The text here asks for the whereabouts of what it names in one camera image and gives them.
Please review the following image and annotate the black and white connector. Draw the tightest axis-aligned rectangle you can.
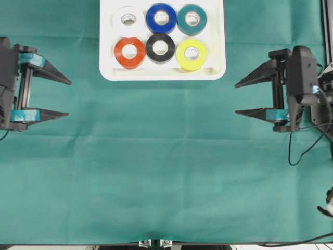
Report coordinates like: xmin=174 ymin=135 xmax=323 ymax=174
xmin=317 ymin=188 xmax=332 ymax=218

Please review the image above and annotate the blue tape roll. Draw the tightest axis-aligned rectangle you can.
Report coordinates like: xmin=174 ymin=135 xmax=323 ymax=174
xmin=146 ymin=3 xmax=177 ymax=34

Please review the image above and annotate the white plastic case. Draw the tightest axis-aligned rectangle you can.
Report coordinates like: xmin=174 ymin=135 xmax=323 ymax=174
xmin=99 ymin=1 xmax=226 ymax=81

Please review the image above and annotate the black right camera cable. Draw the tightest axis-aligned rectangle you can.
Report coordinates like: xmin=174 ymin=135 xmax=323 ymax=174
xmin=287 ymin=88 xmax=333 ymax=166

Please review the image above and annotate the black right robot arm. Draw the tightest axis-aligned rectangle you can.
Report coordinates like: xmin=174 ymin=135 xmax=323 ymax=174
xmin=235 ymin=46 xmax=332 ymax=138

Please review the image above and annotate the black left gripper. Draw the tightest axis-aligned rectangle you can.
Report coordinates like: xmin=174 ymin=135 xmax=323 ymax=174
xmin=10 ymin=44 xmax=72 ymax=132

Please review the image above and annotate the green tape roll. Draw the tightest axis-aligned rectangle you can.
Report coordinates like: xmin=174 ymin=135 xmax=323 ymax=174
xmin=177 ymin=4 xmax=207 ymax=36

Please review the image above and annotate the white tape roll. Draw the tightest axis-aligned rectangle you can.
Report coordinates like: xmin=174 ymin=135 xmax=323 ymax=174
xmin=112 ymin=6 xmax=145 ymax=38

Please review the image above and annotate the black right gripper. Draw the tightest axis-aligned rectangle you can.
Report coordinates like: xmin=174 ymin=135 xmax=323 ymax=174
xmin=234 ymin=49 xmax=299 ymax=132

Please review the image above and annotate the black aluminium frame rail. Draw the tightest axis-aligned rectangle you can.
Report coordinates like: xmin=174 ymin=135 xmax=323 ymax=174
xmin=322 ymin=0 xmax=332 ymax=65

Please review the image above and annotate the black tape roll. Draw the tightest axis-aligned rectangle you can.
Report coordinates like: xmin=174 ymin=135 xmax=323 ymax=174
xmin=146 ymin=33 xmax=175 ymax=64

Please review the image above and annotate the yellow tape roll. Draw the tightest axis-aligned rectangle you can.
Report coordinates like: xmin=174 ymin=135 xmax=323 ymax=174
xmin=176 ymin=39 xmax=208 ymax=71

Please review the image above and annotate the red tape roll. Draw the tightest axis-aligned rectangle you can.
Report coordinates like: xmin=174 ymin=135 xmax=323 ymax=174
xmin=113 ymin=37 xmax=146 ymax=69

